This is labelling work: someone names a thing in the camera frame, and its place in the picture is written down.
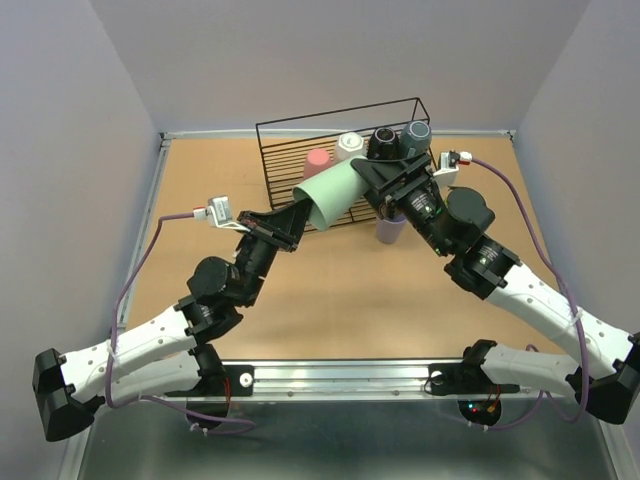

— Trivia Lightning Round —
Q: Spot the red cup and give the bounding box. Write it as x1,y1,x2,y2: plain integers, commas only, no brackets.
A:
303,148,332,180

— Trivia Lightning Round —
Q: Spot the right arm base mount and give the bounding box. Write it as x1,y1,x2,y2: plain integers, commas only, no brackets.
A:
423,362,520,396

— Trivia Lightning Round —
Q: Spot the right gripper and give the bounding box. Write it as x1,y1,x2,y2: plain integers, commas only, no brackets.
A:
348,152,451,258

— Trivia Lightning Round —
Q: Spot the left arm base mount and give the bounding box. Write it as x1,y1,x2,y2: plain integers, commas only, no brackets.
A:
186,363,255,398

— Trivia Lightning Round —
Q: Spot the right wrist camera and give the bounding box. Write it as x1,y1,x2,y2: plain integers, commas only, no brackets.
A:
434,150,473,188

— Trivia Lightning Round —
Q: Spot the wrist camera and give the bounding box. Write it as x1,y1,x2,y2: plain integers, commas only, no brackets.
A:
434,150,473,188
193,196,244,231

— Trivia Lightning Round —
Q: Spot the black mug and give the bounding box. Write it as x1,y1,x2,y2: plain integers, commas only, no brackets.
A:
366,127,399,160

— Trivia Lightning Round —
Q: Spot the blue-grey mug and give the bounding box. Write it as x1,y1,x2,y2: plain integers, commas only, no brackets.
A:
398,120,432,158

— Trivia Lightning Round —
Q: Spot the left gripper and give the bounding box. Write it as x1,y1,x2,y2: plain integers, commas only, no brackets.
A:
239,199,316,307

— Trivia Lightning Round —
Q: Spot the black wire dish rack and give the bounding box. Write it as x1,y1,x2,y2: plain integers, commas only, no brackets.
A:
255,97,431,210

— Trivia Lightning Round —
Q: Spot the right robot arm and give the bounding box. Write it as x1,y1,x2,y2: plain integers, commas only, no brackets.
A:
352,154,639,425

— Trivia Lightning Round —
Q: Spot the white mug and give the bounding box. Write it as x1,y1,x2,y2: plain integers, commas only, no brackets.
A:
333,132,366,163

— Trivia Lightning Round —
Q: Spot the green cup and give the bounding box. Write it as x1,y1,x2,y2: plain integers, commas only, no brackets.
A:
292,157,369,231

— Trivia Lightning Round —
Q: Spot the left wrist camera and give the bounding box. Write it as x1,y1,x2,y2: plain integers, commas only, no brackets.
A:
193,196,244,231

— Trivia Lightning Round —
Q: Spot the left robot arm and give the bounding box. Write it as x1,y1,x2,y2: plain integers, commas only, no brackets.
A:
32,197,312,442

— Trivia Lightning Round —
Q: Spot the purple cup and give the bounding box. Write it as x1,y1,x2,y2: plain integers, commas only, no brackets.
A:
375,215,406,245

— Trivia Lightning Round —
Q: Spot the aluminium front rail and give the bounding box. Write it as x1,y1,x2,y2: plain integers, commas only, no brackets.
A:
164,355,576,401

